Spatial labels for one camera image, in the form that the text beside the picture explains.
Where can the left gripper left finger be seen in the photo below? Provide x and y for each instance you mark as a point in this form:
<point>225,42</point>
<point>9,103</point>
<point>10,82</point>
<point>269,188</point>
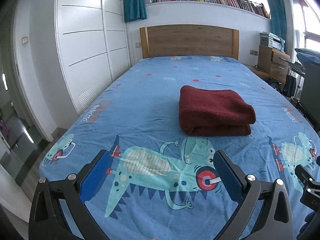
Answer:
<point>47,220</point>

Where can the dark red knit sweater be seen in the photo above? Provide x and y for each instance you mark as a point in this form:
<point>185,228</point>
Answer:
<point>211,113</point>

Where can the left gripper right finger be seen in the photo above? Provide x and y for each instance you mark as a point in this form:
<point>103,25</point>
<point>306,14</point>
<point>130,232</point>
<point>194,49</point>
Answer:
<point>275,218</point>

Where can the teal left curtain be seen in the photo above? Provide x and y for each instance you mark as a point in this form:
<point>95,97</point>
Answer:
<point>134,10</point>

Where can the wooden headboard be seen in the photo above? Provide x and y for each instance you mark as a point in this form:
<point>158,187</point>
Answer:
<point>189,40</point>

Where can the blue dinosaur bed sheet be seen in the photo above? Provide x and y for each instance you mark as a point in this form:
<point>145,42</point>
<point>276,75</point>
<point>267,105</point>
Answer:
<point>161,183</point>

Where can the dark chair with blue cushion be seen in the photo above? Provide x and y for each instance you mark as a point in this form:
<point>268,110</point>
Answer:
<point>308,103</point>

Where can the wall power socket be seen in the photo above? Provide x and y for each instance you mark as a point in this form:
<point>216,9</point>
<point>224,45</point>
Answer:
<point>253,52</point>

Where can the wooden drawer nightstand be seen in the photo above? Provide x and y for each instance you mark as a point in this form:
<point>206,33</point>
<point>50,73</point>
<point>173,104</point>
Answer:
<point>273,62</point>

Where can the black bag on floor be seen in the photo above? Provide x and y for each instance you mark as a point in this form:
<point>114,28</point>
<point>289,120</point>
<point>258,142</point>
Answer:
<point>290,85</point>

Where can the teal right curtain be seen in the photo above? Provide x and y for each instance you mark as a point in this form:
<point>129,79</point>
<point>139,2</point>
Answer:
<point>278,18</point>

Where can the white wall light switch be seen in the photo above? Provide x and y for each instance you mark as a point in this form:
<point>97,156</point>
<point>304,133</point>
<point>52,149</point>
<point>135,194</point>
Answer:
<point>25,40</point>

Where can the teal curtain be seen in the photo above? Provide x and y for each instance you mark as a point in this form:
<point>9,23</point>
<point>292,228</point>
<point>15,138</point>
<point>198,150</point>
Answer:
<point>134,10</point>
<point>278,18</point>

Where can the grey storage box stack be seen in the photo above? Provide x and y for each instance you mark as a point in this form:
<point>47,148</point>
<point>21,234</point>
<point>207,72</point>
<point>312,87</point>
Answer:
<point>273,41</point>

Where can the white sliding wardrobe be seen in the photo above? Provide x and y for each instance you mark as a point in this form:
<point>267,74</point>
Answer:
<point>92,44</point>

